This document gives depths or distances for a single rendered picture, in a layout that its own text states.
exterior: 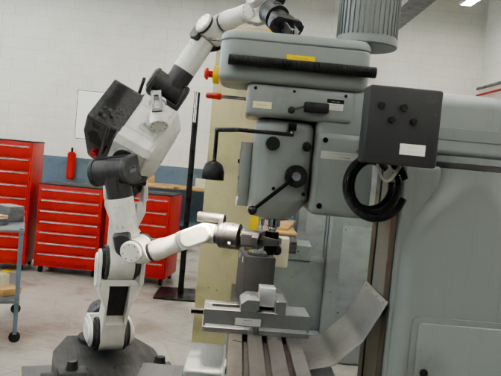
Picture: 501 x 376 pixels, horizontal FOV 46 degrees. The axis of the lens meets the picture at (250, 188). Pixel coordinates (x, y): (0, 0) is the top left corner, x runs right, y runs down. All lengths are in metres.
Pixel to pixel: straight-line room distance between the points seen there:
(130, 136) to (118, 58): 9.20
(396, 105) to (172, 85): 0.98
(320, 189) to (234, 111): 1.90
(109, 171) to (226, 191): 1.71
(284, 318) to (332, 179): 0.48
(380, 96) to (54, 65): 10.21
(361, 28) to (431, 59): 9.73
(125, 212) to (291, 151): 0.62
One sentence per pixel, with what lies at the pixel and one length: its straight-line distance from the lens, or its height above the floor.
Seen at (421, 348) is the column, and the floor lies 0.97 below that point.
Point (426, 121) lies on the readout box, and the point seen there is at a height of 1.64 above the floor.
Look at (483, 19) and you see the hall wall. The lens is 12.10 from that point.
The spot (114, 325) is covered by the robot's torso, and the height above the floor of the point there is 0.74.
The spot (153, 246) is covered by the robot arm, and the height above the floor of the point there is 1.17.
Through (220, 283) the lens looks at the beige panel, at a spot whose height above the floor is 0.70.
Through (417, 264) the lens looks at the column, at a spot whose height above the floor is 1.22.
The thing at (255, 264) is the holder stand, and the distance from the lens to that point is 2.28.
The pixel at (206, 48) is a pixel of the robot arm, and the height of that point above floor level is 1.90.
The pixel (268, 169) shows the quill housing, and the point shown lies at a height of 1.47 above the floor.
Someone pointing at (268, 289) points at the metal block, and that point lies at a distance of 1.96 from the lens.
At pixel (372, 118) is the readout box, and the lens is 1.62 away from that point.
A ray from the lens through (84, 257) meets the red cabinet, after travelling 6.84.
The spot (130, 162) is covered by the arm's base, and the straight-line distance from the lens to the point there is 2.05.
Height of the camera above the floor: 1.50
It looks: 3 degrees down
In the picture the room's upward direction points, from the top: 5 degrees clockwise
